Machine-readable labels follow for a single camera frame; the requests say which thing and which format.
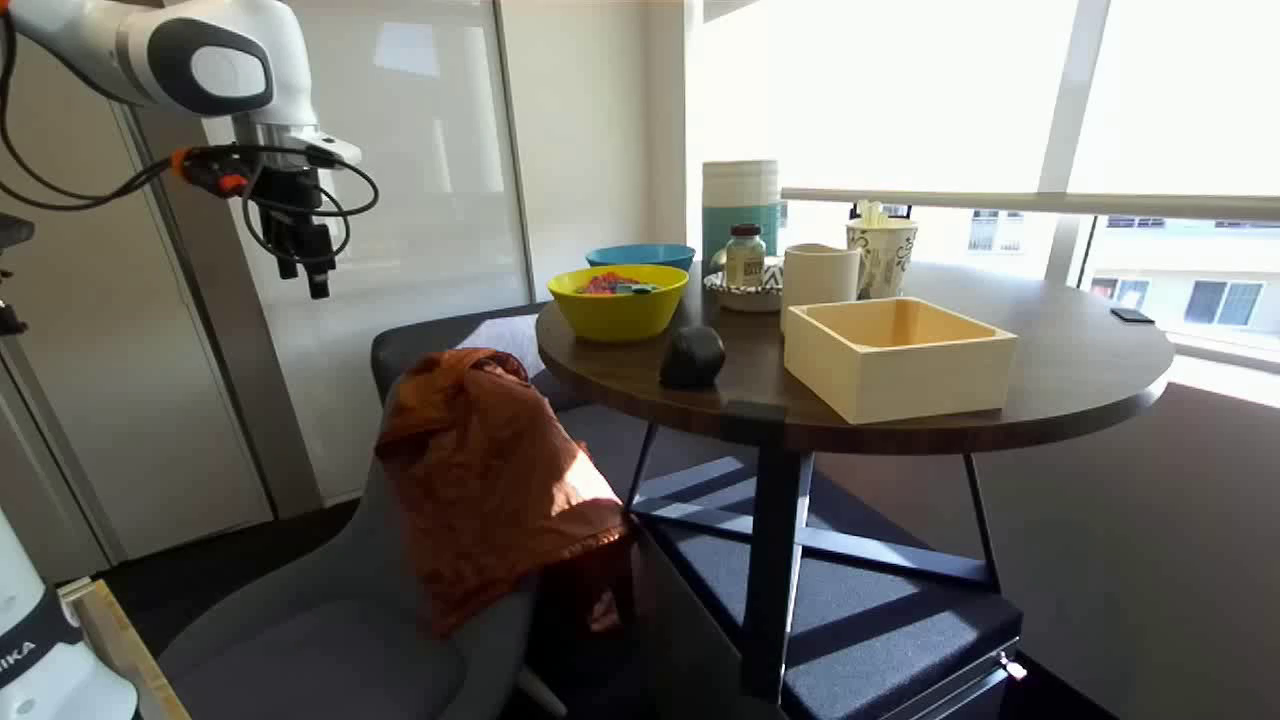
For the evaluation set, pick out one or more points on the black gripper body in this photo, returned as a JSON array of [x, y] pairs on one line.
[[285, 207]]

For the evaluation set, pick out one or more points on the blue plastic bowl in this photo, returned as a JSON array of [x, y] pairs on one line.
[[640, 255]]

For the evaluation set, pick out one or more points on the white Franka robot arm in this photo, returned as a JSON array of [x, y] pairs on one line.
[[132, 45]]

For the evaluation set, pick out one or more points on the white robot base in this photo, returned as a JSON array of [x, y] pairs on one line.
[[22, 586]]

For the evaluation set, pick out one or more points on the colourful toys in yellow bowl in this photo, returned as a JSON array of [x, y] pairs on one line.
[[614, 281]]

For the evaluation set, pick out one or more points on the yellow plastic bowl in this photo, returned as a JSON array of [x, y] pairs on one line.
[[622, 320]]

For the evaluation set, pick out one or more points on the cream open wooden box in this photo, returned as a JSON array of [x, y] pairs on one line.
[[892, 381]]

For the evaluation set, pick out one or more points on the orange cloth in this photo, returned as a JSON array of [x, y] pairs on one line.
[[483, 495]]

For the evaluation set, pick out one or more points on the black tripod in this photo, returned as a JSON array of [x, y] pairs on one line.
[[10, 231]]

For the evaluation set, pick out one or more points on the grey upholstered chair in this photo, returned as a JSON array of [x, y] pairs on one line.
[[323, 642]]

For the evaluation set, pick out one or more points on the black lumpy object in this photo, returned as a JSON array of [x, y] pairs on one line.
[[693, 361]]

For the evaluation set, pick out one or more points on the light wooden plank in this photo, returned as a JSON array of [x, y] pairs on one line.
[[121, 644]]

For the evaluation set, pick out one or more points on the small glass jar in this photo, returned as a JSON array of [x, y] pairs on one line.
[[747, 257]]

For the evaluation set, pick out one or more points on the white cylindrical container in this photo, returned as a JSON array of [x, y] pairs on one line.
[[742, 192]]

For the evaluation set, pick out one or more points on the small white plate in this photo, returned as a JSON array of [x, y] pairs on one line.
[[761, 302]]

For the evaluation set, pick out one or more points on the white cylindrical cup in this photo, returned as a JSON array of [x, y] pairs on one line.
[[820, 277]]

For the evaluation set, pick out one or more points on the patterned paper cup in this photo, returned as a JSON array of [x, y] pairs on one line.
[[880, 263]]

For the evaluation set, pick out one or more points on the round dark wooden table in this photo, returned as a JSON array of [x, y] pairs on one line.
[[1083, 361]]

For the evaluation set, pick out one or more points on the small flat black object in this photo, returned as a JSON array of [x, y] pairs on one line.
[[1128, 317]]

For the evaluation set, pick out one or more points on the black and orange wrist camera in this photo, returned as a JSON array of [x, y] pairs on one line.
[[222, 169]]

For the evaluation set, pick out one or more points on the grey partition post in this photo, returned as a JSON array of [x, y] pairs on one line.
[[227, 333]]

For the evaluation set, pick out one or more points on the white window frame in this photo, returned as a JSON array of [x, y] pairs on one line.
[[1043, 201]]

